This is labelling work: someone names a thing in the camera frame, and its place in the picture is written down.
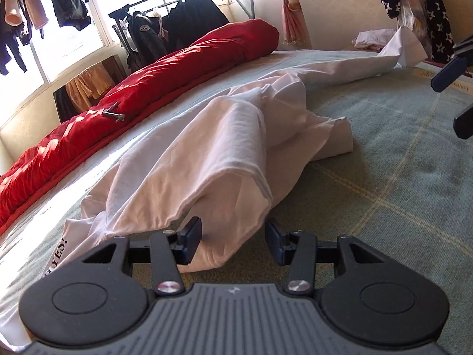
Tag dark hanging garment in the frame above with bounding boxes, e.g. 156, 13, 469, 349
0, 0, 34, 76

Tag white printed t-shirt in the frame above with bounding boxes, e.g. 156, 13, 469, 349
0, 26, 424, 345

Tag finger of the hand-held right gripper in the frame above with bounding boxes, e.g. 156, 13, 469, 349
430, 39, 473, 93
453, 104, 473, 140

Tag pink white hanging garment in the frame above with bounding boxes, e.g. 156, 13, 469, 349
150, 11, 171, 41

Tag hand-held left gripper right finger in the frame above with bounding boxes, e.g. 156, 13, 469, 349
265, 218, 385, 297

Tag white folded clothes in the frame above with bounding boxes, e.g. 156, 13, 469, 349
351, 29, 400, 51

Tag clear plastic bag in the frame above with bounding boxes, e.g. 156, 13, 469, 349
397, 0, 433, 32

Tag red quilt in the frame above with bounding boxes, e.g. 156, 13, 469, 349
0, 18, 280, 230

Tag navy star-patterned cloth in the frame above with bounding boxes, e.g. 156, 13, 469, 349
380, 0, 456, 64

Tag orange checked curtain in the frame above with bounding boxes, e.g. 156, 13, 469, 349
271, 0, 309, 45

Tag hanging laundry at window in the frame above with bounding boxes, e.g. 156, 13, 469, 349
0, 0, 274, 126

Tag black jacket with round patch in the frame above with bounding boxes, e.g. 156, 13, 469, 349
126, 10, 169, 72

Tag metal clothes drying rack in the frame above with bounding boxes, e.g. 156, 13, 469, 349
109, 0, 255, 67

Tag dark wooden clothes stand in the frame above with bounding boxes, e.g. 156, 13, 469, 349
100, 55, 128, 89

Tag black draped garment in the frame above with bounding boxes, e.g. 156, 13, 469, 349
53, 88, 80, 123

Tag dark hanging jacket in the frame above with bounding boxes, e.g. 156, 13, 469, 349
44, 0, 100, 32

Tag small metal clamp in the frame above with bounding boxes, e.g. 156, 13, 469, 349
101, 101, 127, 123

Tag black coat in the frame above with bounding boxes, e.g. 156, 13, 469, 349
161, 0, 230, 45

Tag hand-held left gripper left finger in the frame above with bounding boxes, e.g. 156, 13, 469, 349
81, 217, 203, 297

